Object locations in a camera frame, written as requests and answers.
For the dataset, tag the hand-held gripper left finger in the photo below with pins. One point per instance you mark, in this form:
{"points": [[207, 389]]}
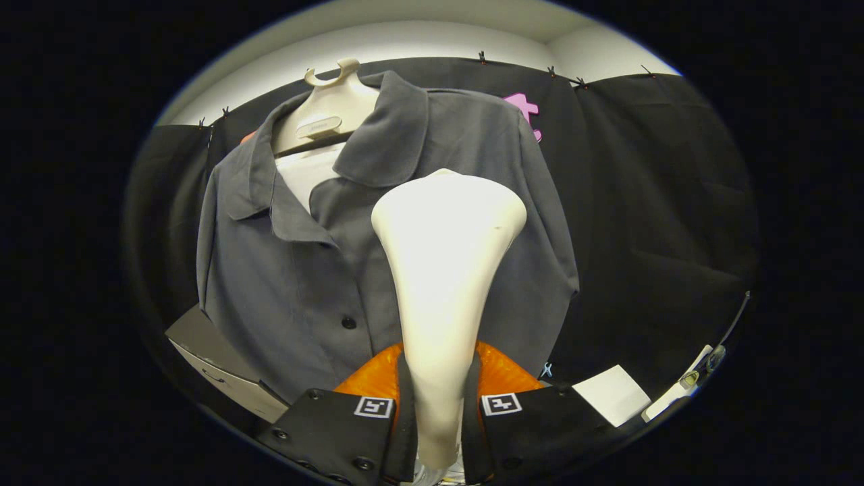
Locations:
{"points": [[405, 432]]}

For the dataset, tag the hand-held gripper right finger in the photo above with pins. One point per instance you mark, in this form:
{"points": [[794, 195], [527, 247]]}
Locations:
{"points": [[470, 432]]}

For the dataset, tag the white garment steamer head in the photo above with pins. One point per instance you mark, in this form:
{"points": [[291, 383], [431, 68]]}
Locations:
{"points": [[445, 270]]}

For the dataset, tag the grey collared shirt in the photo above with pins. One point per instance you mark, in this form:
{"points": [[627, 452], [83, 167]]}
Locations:
{"points": [[297, 270]]}

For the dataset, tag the cream garment hanger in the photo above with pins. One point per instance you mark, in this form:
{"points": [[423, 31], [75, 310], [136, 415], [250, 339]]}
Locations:
{"points": [[331, 108]]}

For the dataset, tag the small blue clip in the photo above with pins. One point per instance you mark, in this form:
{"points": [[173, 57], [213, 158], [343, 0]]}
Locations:
{"points": [[546, 370]]}

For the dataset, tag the white box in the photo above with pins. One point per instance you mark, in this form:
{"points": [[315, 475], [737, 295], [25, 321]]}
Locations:
{"points": [[611, 395]]}

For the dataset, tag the grey cabinet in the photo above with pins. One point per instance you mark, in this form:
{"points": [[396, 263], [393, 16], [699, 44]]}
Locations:
{"points": [[216, 364]]}

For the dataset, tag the white ironing board panel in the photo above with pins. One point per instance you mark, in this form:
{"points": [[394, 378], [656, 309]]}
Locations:
{"points": [[307, 172]]}

